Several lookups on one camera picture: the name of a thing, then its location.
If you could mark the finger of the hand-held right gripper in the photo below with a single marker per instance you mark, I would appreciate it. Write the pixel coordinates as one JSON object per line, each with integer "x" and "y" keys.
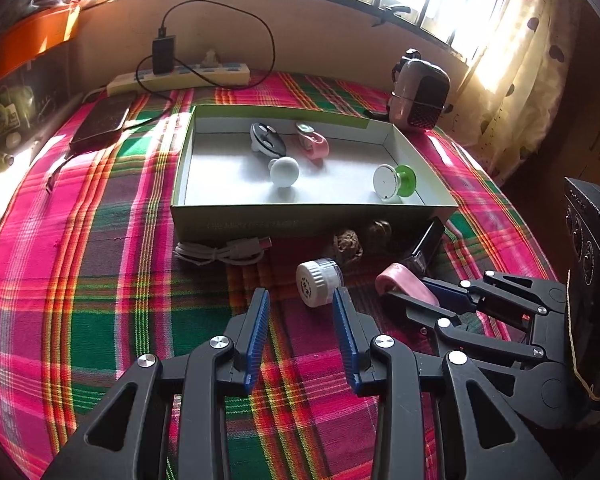
{"x": 445, "y": 292}
{"x": 430, "y": 317}

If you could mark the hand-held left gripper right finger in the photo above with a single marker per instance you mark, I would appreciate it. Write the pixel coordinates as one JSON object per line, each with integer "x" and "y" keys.
{"x": 342, "y": 332}

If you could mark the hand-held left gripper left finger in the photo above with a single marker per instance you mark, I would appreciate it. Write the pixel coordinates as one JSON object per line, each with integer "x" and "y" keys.
{"x": 260, "y": 330}

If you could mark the pink oval clip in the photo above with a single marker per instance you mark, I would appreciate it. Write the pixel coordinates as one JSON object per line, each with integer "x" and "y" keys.
{"x": 400, "y": 280}

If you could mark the black bike light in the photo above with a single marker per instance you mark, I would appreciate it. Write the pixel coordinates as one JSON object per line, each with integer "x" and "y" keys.
{"x": 427, "y": 245}

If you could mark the white ribbed cylinder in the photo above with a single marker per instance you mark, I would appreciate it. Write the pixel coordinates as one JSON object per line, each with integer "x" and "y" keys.
{"x": 315, "y": 280}

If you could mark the brown walnut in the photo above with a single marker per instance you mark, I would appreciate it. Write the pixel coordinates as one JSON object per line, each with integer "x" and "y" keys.
{"x": 378, "y": 232}
{"x": 347, "y": 246}

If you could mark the green white spool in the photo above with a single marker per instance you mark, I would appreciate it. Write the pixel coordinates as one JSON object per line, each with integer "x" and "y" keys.
{"x": 387, "y": 180}

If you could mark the green cardboard box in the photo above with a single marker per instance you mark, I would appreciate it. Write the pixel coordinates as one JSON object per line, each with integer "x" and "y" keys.
{"x": 220, "y": 185}

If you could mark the white ball-shaped gadget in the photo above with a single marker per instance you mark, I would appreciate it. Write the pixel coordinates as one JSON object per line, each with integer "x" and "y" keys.
{"x": 285, "y": 171}

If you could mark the small pink paper punch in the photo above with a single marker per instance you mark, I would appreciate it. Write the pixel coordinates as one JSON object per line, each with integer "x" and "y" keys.
{"x": 312, "y": 147}

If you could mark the black round disc gadget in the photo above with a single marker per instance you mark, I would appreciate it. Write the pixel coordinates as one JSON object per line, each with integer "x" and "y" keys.
{"x": 267, "y": 135}

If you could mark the dark wooden cabinet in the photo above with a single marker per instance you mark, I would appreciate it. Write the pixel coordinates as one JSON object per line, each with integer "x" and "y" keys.
{"x": 595, "y": 110}

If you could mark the pink green plaid cloth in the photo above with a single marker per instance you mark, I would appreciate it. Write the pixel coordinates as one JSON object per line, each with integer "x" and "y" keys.
{"x": 105, "y": 285}

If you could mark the dotted cream curtain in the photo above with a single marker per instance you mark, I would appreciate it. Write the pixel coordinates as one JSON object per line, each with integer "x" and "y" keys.
{"x": 525, "y": 70}

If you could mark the white power strip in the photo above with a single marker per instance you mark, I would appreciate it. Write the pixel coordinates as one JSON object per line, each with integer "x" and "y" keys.
{"x": 220, "y": 74}

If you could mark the black phone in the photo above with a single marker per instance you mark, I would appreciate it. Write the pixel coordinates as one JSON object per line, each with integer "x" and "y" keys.
{"x": 102, "y": 120}

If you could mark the small white plug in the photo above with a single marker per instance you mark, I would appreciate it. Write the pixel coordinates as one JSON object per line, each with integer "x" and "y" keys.
{"x": 210, "y": 57}

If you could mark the black window latch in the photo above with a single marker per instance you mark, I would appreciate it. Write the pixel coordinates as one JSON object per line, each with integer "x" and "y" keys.
{"x": 392, "y": 14}

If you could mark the black charger adapter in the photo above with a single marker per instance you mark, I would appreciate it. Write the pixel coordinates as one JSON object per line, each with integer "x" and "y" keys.
{"x": 163, "y": 55}

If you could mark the clear plastic organizer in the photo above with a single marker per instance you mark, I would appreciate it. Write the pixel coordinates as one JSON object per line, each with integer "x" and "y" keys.
{"x": 15, "y": 110}

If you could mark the orange shelf with clutter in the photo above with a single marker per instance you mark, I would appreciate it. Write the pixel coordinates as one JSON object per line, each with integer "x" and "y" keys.
{"x": 25, "y": 45}

